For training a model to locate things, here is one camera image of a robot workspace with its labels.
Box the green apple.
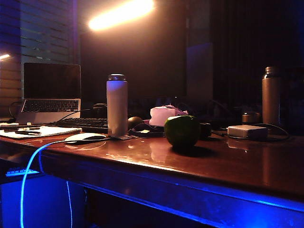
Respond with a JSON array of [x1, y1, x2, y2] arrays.
[[164, 115, 200, 149]]

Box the flat coaster under bottle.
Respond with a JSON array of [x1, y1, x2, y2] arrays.
[[108, 135, 140, 141]]

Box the white thermos bottle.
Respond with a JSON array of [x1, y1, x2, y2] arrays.
[[106, 74, 129, 137]]

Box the dark metal thermos bottle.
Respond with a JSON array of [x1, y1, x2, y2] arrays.
[[262, 66, 282, 127]]

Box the pink white tissue pack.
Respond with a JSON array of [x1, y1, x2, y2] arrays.
[[149, 104, 190, 127]]

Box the dark round ball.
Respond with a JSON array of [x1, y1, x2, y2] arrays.
[[127, 116, 144, 131]]

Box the black headphones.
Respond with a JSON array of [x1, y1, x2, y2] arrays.
[[91, 103, 108, 119]]

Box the black computer keyboard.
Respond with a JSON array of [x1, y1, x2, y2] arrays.
[[46, 117, 109, 134]]

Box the white computer mouse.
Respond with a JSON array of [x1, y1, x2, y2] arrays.
[[64, 133, 106, 144]]

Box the white power adapter box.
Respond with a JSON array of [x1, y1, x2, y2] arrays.
[[227, 125, 269, 140]]

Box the white paper notebook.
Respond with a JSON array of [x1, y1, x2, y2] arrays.
[[0, 125, 83, 140]]

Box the small metal cup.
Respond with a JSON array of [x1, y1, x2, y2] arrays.
[[241, 111, 262, 125]]

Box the bright ceiling light tube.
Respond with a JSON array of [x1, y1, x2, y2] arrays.
[[88, 0, 155, 32]]

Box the silver open laptop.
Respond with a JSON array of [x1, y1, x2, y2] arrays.
[[16, 62, 82, 124]]

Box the black pen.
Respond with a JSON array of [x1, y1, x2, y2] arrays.
[[14, 130, 42, 136]]

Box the black spiral binding strip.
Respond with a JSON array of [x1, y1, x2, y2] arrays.
[[0, 123, 48, 130]]

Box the window blind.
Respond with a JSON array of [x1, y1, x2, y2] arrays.
[[0, 0, 78, 117]]

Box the blue lit keyboard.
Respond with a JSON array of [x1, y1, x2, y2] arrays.
[[5, 167, 40, 178]]

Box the black strap with label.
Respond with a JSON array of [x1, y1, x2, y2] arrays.
[[128, 123, 166, 138]]

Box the black laptop cable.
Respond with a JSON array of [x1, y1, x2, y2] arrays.
[[57, 108, 95, 123]]

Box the glowing blue cable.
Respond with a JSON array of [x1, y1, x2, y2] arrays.
[[20, 140, 73, 228]]

